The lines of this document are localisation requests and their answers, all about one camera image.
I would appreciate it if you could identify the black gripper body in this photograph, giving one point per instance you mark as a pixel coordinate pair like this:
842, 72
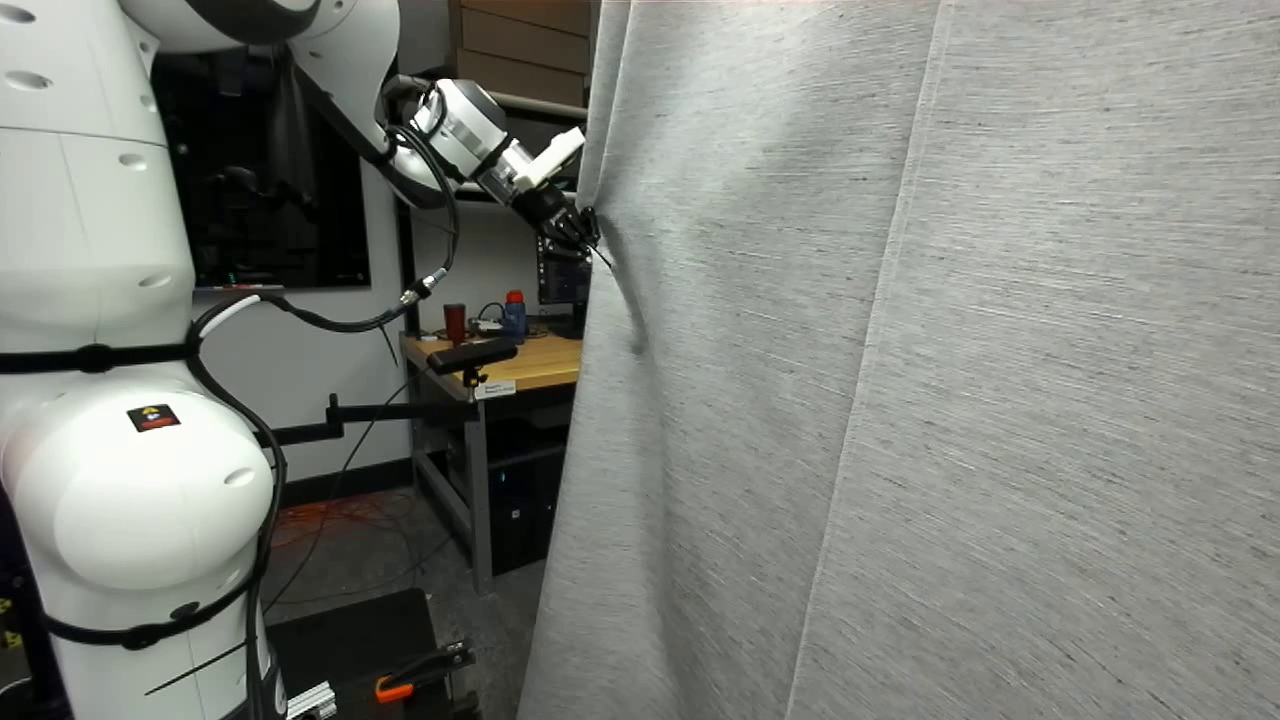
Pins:
556, 206

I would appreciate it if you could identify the black under-bench cabinet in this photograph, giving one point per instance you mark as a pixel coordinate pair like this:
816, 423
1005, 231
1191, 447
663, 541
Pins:
524, 506

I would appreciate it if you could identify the black robot table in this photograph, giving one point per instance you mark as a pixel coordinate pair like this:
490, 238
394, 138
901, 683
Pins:
344, 642

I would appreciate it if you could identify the wooden top workbench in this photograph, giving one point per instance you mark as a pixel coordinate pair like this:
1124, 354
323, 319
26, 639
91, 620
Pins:
534, 361

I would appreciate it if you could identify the black tool on bench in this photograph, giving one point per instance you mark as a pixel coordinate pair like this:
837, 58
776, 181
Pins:
472, 354

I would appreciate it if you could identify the red cup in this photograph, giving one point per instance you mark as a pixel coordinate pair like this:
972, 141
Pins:
457, 320

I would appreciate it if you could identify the blue bottle red cap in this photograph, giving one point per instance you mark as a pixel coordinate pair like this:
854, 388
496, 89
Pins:
515, 319

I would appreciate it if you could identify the grey fabric curtain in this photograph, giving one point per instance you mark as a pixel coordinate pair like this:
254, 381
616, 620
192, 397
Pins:
933, 403

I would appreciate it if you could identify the black mounting bar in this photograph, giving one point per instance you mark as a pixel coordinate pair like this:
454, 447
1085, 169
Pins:
384, 414

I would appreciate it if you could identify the aluminium extrusion piece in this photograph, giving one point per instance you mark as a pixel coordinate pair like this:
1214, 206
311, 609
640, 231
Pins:
314, 700

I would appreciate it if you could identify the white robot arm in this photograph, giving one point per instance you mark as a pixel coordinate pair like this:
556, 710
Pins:
92, 200

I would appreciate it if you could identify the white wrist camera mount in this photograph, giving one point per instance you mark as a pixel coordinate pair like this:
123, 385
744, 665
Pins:
550, 157

